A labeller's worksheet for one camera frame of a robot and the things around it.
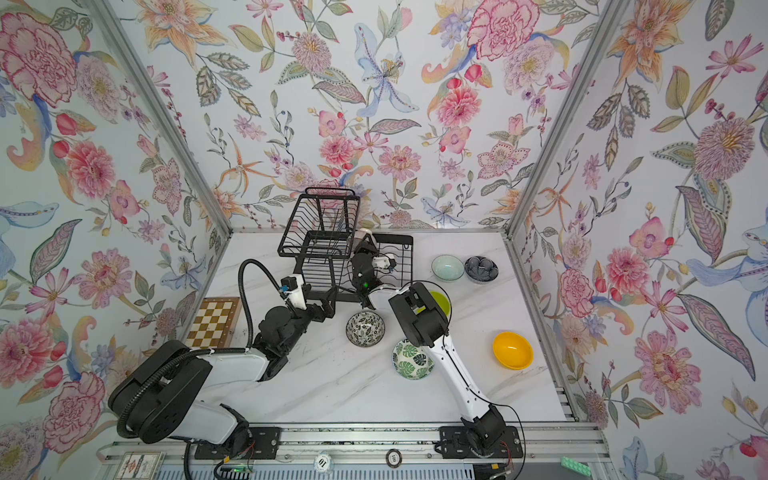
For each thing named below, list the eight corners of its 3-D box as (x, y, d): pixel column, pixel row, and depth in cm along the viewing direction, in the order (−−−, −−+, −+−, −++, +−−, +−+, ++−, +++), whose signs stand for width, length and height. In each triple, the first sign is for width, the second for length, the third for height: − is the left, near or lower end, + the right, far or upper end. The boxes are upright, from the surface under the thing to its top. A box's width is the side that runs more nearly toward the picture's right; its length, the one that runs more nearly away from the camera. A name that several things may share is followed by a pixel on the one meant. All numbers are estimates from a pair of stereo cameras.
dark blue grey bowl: (465, 286, 106) (468, 277, 102) (460, 264, 113) (463, 255, 109) (497, 286, 107) (502, 277, 102) (490, 264, 113) (495, 255, 109)
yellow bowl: (493, 373, 88) (500, 365, 83) (485, 340, 95) (491, 331, 90) (529, 374, 88) (538, 365, 83) (519, 341, 95) (527, 331, 90)
